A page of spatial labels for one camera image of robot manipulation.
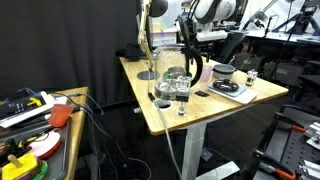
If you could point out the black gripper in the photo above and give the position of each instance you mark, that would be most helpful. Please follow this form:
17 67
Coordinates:
208 47

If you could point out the purple plastic cup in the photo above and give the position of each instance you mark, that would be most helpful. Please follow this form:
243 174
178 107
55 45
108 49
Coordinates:
206 73

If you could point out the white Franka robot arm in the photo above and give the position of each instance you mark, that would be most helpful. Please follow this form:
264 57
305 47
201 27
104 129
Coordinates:
213 8

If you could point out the orange plastic cup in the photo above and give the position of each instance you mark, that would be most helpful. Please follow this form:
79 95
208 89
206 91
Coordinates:
60 115

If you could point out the gray round bowl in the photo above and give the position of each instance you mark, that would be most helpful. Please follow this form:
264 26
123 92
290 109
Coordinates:
223 71

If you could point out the green round plate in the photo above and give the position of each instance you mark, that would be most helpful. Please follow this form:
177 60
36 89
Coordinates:
190 74

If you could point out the black background office chair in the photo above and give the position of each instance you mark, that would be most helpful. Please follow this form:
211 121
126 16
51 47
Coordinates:
233 45

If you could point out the black round dish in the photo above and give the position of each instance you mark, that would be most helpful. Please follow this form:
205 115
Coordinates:
226 85

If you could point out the small metal bowl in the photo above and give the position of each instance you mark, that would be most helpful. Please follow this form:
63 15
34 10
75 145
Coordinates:
176 71

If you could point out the small black flat object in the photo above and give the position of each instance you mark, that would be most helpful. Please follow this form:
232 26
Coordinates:
201 93

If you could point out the glass jar black band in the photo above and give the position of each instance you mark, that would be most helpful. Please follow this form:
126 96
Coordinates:
182 90

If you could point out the white cardboard box pink top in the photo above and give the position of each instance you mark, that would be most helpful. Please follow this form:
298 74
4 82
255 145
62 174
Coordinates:
165 40

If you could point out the clear glass pepper grinder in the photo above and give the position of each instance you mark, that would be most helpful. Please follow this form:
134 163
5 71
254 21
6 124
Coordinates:
251 78

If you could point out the white kitchen scale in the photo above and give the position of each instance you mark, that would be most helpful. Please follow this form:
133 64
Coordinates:
245 95

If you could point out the clear plastic storage bin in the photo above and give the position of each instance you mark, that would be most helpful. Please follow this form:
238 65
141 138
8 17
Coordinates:
168 20

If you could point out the white table leg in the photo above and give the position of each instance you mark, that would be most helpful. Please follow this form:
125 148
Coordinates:
193 146

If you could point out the black cart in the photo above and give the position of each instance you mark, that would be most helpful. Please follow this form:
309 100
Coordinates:
286 146

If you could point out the gray tray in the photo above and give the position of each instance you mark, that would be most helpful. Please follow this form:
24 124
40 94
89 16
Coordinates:
60 156

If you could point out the pink disc red rim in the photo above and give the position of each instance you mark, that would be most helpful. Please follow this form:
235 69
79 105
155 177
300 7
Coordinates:
45 145

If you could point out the black box yellow print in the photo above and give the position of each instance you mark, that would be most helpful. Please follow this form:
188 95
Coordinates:
20 106

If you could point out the green toy piece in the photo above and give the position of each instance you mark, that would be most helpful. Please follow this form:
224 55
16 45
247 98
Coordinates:
41 170

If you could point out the yellow toy block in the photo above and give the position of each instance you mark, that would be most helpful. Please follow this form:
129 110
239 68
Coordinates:
20 168

